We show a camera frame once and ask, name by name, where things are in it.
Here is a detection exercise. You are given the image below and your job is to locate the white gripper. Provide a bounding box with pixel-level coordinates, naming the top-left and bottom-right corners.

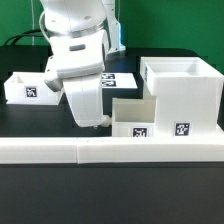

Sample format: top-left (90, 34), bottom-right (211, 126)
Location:
top-left (63, 74), bottom-right (104, 127)

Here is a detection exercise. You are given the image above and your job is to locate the white rear drawer box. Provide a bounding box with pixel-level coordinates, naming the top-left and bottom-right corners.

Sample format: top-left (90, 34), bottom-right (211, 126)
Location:
top-left (4, 72), bottom-right (63, 105)

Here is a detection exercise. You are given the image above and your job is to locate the white L-shaped fence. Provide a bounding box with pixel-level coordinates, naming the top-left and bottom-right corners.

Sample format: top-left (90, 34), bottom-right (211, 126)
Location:
top-left (0, 135), bottom-right (224, 164)

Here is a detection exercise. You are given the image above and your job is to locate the white drawer box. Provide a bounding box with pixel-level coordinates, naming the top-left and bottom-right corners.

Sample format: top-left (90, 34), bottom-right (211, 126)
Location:
top-left (111, 98), bottom-right (156, 137)
top-left (4, 72), bottom-right (63, 105)

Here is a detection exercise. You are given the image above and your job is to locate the white front drawer box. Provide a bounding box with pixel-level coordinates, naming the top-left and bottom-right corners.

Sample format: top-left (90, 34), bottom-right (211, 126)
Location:
top-left (111, 98), bottom-right (156, 137)

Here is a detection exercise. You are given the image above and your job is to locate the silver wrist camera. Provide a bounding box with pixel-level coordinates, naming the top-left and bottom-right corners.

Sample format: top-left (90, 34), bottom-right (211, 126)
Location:
top-left (43, 55), bottom-right (68, 93)

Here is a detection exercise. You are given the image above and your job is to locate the white fiducial marker sheet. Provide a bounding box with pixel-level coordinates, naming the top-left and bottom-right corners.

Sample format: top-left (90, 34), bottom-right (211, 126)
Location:
top-left (102, 73), bottom-right (137, 89)

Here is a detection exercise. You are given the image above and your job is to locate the white drawer cabinet frame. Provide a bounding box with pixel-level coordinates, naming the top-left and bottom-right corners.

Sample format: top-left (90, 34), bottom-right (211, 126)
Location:
top-left (140, 57), bottom-right (224, 137)

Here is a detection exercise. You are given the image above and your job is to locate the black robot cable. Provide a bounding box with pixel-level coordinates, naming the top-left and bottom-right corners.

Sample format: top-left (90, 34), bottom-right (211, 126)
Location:
top-left (3, 29), bottom-right (51, 47)

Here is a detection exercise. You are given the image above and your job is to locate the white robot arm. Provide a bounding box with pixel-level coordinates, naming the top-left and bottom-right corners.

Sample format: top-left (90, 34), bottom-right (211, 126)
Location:
top-left (39, 0), bottom-right (126, 127)

